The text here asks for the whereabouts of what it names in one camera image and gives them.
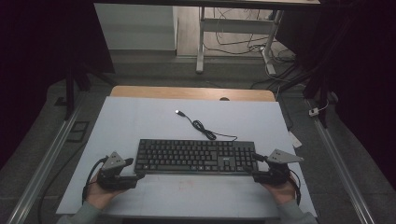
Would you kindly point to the white paper tag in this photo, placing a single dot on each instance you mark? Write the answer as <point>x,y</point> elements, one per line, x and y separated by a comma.
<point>295,140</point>

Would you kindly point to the black stand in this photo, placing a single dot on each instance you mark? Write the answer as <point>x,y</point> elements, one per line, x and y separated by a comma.
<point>322,93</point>
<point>70,93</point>

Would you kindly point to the white table mat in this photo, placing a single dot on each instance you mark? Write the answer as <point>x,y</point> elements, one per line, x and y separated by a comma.
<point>140,118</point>

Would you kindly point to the black keyboard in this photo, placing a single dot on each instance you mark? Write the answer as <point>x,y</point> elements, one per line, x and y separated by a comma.
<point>186,155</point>

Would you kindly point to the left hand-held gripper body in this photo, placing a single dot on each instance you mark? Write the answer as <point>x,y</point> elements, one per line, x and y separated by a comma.
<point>113,161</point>

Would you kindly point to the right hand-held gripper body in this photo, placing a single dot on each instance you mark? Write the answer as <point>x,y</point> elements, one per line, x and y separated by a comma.
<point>281,157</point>

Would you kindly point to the small white box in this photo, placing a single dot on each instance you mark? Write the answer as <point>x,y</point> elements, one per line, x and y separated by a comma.
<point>313,112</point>

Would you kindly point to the aluminium rail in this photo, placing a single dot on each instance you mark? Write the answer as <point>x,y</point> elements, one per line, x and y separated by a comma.
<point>339,168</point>
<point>43,168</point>

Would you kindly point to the person's left hand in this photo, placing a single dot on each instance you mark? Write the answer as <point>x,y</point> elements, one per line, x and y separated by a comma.
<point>99,196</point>

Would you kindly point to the dark curtain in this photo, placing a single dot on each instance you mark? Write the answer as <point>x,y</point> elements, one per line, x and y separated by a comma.
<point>364,62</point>
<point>37,46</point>

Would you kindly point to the white-legged desk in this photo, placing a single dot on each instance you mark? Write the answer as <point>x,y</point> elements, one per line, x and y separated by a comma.
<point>236,25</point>

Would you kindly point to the white cabinet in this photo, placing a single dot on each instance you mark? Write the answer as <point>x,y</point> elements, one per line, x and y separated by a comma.
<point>134,28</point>

